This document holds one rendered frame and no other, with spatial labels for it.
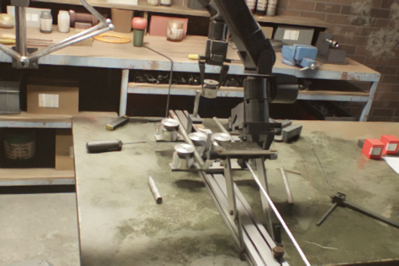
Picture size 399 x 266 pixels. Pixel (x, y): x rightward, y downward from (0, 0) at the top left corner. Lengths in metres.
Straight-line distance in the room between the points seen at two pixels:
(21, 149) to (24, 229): 0.52
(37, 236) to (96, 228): 1.48
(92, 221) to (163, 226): 0.15
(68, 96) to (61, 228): 0.69
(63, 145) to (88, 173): 1.53
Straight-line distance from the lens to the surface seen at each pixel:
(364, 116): 3.15
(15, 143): 2.77
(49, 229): 2.47
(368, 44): 3.98
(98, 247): 0.91
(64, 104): 2.57
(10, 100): 2.57
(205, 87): 1.46
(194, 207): 1.05
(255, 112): 1.05
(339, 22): 3.79
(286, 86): 1.09
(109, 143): 1.26
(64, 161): 2.73
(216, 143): 1.20
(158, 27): 3.06
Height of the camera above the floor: 1.44
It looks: 23 degrees down
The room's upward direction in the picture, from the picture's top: 8 degrees clockwise
